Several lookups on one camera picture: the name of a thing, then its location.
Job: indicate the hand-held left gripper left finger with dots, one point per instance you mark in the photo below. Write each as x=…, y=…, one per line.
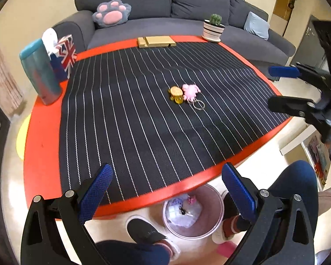
x=98, y=187

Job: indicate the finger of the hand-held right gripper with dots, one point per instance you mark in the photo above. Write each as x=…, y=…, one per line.
x=289, y=105
x=284, y=72

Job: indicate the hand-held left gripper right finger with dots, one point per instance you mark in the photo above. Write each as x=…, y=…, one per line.
x=238, y=189

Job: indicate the pink trash bin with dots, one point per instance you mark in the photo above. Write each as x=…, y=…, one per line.
x=209, y=220

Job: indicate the grey cabinet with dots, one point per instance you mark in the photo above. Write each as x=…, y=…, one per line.
x=306, y=47

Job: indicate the white shelf unit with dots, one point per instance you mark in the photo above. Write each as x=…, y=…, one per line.
x=295, y=140

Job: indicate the person's right black shoe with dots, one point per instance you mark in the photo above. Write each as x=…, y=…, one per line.
x=231, y=232

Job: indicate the person's black shoe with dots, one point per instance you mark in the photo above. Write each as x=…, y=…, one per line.
x=231, y=232
x=143, y=230

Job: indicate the light blue cushion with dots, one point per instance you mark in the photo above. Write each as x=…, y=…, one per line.
x=256, y=26

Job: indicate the person's right leg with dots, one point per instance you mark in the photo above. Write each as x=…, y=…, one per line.
x=295, y=179

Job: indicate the person's leg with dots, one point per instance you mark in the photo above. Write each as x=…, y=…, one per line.
x=295, y=179
x=132, y=254

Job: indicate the colourful picture book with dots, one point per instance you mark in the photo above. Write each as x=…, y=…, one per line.
x=317, y=157

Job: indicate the pink flat object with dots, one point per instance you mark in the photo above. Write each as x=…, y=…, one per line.
x=226, y=249

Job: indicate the person's left black shoe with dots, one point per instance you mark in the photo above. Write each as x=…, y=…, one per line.
x=143, y=230

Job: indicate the clear plastic bag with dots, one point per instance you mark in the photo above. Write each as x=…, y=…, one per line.
x=182, y=220

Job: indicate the brown wooden door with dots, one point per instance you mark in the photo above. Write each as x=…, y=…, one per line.
x=282, y=2

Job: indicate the black striped table mat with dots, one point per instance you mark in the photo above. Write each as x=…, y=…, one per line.
x=132, y=127

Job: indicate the person's left leg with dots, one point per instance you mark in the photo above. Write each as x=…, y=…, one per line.
x=132, y=254

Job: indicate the white plant saucer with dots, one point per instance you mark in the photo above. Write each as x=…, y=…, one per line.
x=209, y=39

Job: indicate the potted cactus in striped pot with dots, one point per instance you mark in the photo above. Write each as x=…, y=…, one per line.
x=213, y=29

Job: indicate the yellow round stool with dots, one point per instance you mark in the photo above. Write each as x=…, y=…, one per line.
x=22, y=140

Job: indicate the white patterned clothing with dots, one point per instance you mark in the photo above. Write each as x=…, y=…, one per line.
x=321, y=259

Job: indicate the teal bottle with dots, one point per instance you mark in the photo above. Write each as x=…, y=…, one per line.
x=40, y=71

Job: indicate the wooden phone stand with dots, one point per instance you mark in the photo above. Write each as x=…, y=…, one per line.
x=157, y=41

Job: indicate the dark grey sofa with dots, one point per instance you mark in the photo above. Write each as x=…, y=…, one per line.
x=154, y=8

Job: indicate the pink striped curtain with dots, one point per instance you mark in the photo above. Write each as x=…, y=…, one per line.
x=2, y=74

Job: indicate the white tissue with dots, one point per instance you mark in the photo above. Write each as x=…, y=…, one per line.
x=49, y=40

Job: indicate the grey pink paw cushion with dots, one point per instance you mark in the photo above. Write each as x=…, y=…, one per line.
x=110, y=13

